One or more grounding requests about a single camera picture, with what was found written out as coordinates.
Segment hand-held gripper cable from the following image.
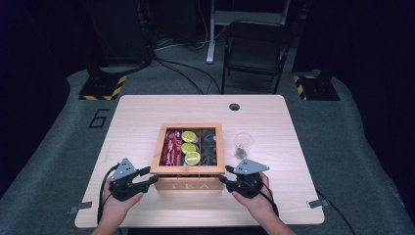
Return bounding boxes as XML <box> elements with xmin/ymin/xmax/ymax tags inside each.
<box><xmin>96</xmin><ymin>164</ymin><xmax>120</xmax><ymax>225</ymax></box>
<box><xmin>251</xmin><ymin>181</ymin><xmax>280</xmax><ymax>218</ymax></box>

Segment thin black floor cable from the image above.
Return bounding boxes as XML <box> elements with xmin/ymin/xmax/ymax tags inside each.
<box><xmin>315</xmin><ymin>190</ymin><xmax>359</xmax><ymax>235</ymax></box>

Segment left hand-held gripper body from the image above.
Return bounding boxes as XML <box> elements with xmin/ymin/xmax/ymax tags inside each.
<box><xmin>109</xmin><ymin>158</ymin><xmax>147</xmax><ymax>202</ymax></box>

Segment wooden tea box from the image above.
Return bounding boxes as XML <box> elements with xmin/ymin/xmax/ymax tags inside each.
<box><xmin>150</xmin><ymin>122</ymin><xmax>227</xmax><ymax>192</ymax></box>

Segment black folding chair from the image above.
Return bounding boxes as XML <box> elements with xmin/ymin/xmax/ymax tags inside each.
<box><xmin>220</xmin><ymin>20</ymin><xmax>296</xmax><ymax>95</ymax></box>

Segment black hazard-striped stand base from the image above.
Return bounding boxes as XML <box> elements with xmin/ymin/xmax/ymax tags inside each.
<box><xmin>292</xmin><ymin>70</ymin><xmax>342</xmax><ymax>102</ymax></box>
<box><xmin>78</xmin><ymin>67</ymin><xmax>127</xmax><ymax>102</ymax></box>

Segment clear glass cup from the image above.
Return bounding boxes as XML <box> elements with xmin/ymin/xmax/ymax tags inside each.
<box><xmin>233</xmin><ymin>131</ymin><xmax>255</xmax><ymax>161</ymax></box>

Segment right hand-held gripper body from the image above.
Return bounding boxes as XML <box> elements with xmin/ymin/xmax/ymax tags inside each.
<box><xmin>230</xmin><ymin>158</ymin><xmax>271</xmax><ymax>200</ymax></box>

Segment stack of red tea packets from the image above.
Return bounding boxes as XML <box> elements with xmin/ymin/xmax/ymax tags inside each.
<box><xmin>161</xmin><ymin>129</ymin><xmax>183</xmax><ymax>166</ymax></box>

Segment black floor cables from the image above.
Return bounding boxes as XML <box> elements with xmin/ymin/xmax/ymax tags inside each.
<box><xmin>152</xmin><ymin>53</ymin><xmax>223</xmax><ymax>96</ymax></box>

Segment white desk frame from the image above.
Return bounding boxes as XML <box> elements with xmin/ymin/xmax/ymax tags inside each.
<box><xmin>206</xmin><ymin>0</ymin><xmax>292</xmax><ymax>65</ymax></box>

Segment person's right hand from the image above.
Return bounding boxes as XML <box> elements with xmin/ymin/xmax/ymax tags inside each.
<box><xmin>231</xmin><ymin>171</ymin><xmax>277</xmax><ymax>223</ymax></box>

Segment right hand-held gripper cable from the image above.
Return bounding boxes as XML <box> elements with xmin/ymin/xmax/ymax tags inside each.
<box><xmin>251</xmin><ymin>181</ymin><xmax>280</xmax><ymax>218</ymax></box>

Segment black equipment cabinet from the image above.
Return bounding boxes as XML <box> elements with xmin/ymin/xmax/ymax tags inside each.
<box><xmin>82</xmin><ymin>0</ymin><xmax>155</xmax><ymax>68</ymax></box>

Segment pile of dark tea packets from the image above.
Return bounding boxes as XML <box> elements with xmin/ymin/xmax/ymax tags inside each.
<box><xmin>199</xmin><ymin>129</ymin><xmax>218</xmax><ymax>166</ymax></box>

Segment yellow-green tea capsule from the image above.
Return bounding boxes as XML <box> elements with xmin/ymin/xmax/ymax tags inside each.
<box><xmin>180</xmin><ymin>142</ymin><xmax>200</xmax><ymax>156</ymax></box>
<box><xmin>181</xmin><ymin>130</ymin><xmax>199</xmax><ymax>144</ymax></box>
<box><xmin>184</xmin><ymin>151</ymin><xmax>202</xmax><ymax>166</ymax></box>

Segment left hand-held gripper cable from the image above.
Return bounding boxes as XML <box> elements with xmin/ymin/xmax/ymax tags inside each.
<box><xmin>96</xmin><ymin>164</ymin><xmax>120</xmax><ymax>225</ymax></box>

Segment grey tape piece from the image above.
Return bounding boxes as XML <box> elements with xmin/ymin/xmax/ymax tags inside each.
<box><xmin>69</xmin><ymin>201</ymin><xmax>94</xmax><ymax>215</ymax></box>
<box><xmin>306</xmin><ymin>198</ymin><xmax>330</xmax><ymax>210</ymax></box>

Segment person's left hand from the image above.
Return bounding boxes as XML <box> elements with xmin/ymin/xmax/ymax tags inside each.
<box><xmin>101</xmin><ymin>178</ymin><xmax>145</xmax><ymax>226</ymax></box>

